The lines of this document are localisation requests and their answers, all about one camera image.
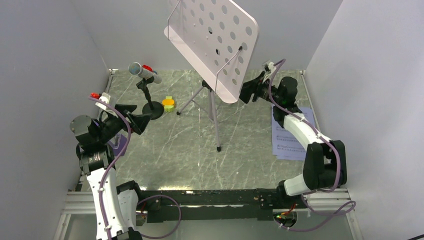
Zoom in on silver toy microphone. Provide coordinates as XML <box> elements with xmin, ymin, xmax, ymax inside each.
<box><xmin>128</xmin><ymin>62</ymin><xmax>162</xmax><ymax>84</ymax></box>

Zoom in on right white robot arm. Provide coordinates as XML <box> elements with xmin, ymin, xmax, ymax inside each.
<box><xmin>239</xmin><ymin>75</ymin><xmax>348</xmax><ymax>208</ymax></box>

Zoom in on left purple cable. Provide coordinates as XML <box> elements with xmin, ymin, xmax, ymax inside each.
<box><xmin>88</xmin><ymin>95</ymin><xmax>182</xmax><ymax>240</ymax></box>

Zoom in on orange green toy block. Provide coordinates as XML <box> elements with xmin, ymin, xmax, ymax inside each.
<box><xmin>162</xmin><ymin>96</ymin><xmax>177</xmax><ymax>113</ymax></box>

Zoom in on purple metronome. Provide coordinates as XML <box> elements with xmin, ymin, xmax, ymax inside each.
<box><xmin>108</xmin><ymin>133</ymin><xmax>128</xmax><ymax>157</ymax></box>

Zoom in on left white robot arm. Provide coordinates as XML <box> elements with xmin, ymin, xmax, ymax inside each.
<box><xmin>69</xmin><ymin>104</ymin><xmax>152</xmax><ymax>240</ymax></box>

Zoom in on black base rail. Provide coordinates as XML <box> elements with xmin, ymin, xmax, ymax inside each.
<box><xmin>135</xmin><ymin>188</ymin><xmax>306</xmax><ymax>223</ymax></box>

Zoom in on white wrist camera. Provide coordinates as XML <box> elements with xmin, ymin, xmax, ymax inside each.
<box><xmin>262</xmin><ymin>60</ymin><xmax>276</xmax><ymax>80</ymax></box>
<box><xmin>90</xmin><ymin>92</ymin><xmax>118</xmax><ymax>117</ymax></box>

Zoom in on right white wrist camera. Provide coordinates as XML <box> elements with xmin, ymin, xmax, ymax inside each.
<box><xmin>262</xmin><ymin>60</ymin><xmax>276</xmax><ymax>80</ymax></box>

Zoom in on lilac tripod music stand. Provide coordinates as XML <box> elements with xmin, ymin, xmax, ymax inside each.
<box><xmin>164</xmin><ymin>0</ymin><xmax>259</xmax><ymax>152</ymax></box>

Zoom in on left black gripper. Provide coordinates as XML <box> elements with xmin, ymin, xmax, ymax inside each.
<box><xmin>97</xmin><ymin>104</ymin><xmax>152</xmax><ymax>143</ymax></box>

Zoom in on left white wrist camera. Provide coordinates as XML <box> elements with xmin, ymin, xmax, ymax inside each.
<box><xmin>90</xmin><ymin>92</ymin><xmax>118</xmax><ymax>117</ymax></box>

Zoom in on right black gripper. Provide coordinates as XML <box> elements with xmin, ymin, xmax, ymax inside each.
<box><xmin>232</xmin><ymin>71</ymin><xmax>282</xmax><ymax>106</ymax></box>

